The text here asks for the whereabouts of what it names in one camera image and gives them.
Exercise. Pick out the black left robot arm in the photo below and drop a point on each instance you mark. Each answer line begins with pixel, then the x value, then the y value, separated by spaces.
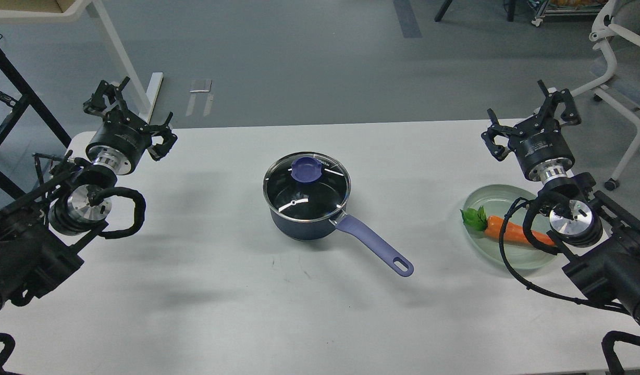
pixel 42 232

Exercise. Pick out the glass lid purple knob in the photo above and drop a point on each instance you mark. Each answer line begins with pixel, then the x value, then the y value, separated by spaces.
pixel 306 186

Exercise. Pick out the white office chair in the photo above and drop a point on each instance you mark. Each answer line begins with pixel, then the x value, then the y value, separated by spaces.
pixel 615 33

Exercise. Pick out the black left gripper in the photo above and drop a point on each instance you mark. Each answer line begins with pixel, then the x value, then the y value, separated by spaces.
pixel 121 141

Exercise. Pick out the wheeled cart base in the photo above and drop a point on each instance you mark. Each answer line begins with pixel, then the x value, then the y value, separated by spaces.
pixel 553 11

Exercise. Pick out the dark blue saucepan purple handle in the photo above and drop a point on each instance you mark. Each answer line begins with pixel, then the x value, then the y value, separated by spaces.
pixel 314 230

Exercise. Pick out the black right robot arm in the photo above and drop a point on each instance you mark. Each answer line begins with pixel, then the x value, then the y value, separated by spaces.
pixel 600 239

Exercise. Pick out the white desk frame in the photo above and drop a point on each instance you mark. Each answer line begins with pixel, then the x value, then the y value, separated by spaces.
pixel 65 48

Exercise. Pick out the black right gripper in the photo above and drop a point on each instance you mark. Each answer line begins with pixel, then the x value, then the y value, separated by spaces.
pixel 543 147

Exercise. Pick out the black table frame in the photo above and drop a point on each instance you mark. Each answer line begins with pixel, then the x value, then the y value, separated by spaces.
pixel 28 99

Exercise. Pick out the orange toy carrot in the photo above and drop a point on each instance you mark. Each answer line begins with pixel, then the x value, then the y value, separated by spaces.
pixel 481 226

